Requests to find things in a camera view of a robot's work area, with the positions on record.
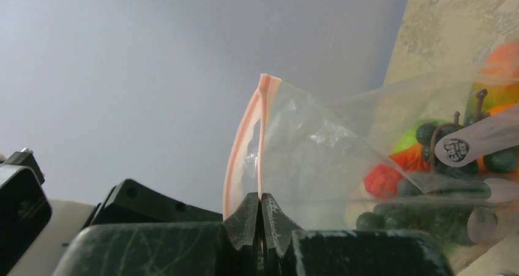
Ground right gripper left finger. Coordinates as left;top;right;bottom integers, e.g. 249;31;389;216
53;193;259;275

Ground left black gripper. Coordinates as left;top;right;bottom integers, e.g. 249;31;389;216
1;148;52;274

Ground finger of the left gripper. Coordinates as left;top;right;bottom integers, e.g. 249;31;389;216
83;179;222;228

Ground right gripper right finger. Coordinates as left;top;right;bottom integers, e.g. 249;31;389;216
259;193;454;275

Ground toy red apple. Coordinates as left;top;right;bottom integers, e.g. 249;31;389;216
363;164;403;198

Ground toy black grapes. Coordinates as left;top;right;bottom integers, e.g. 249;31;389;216
355;89;518;247

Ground clear zip top bag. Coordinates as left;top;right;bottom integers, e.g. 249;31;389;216
223;62;518;246

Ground toy mango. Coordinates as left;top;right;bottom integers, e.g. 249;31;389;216
466;39;519;117

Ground toy orange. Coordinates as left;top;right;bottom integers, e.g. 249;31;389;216
389;143;430;171

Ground toy green apple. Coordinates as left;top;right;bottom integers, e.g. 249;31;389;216
390;119;446;154

